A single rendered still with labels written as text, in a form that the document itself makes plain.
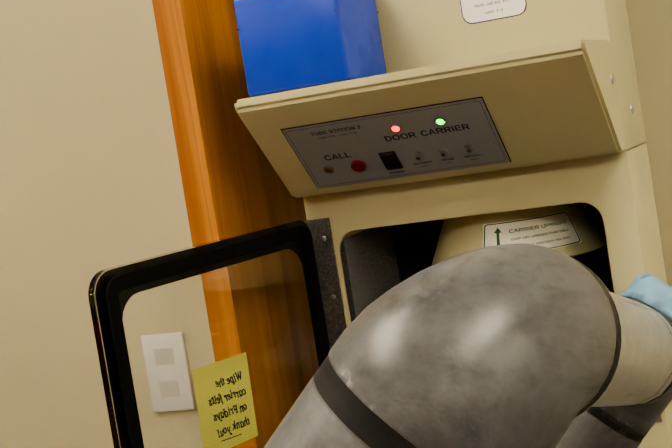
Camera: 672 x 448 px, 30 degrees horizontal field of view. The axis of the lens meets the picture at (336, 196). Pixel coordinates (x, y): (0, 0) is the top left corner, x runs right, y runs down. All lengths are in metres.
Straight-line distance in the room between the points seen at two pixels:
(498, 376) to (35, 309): 1.45
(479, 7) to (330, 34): 0.15
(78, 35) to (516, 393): 1.38
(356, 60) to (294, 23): 0.06
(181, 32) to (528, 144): 0.34
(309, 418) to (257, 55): 0.59
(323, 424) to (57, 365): 1.40
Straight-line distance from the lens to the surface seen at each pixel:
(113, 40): 1.84
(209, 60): 1.22
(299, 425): 0.60
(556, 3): 1.15
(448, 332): 0.57
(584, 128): 1.09
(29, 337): 1.99
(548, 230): 1.20
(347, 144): 1.14
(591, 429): 0.96
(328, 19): 1.10
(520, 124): 1.09
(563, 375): 0.60
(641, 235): 1.16
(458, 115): 1.09
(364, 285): 1.26
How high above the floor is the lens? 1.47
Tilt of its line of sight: 3 degrees down
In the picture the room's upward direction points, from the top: 9 degrees counter-clockwise
